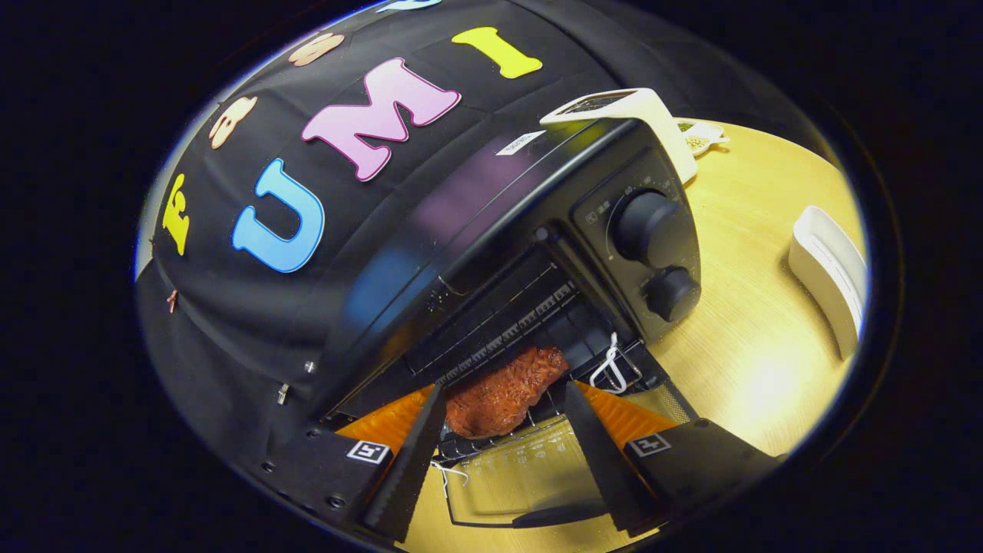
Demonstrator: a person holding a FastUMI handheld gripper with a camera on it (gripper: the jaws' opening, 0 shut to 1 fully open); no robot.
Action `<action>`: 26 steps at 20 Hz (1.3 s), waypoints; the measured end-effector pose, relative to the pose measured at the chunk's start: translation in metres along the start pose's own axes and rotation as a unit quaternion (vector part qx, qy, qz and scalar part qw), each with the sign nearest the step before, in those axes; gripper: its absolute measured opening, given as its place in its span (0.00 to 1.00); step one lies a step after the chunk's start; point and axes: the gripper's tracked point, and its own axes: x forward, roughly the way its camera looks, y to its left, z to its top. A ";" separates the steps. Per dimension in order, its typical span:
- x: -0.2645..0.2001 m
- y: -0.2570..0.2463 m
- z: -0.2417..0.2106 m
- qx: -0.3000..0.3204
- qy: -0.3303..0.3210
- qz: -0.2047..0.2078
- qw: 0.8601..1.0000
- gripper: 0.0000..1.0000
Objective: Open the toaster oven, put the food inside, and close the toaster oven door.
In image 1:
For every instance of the black toaster oven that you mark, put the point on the black toaster oven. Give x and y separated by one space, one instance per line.
476 215

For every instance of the white rectangular dish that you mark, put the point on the white rectangular dish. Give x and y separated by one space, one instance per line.
825 269

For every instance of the black backdrop cloth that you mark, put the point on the black backdrop cloth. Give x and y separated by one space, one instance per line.
253 322

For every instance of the reddish brown meat piece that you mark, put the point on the reddish brown meat piece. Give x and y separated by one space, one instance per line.
499 395

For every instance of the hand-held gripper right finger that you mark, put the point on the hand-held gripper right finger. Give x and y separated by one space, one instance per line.
595 453

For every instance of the small dish of green beans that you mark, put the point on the small dish of green beans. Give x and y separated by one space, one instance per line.
703 138

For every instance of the silver cloth clip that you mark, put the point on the silver cloth clip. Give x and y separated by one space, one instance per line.
282 393

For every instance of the copper cloth clip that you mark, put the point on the copper cloth clip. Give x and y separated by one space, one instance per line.
172 301

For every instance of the white pop-up toaster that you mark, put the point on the white pop-up toaster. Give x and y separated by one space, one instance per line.
653 119

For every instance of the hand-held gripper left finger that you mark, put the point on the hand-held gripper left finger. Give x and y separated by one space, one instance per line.
415 468

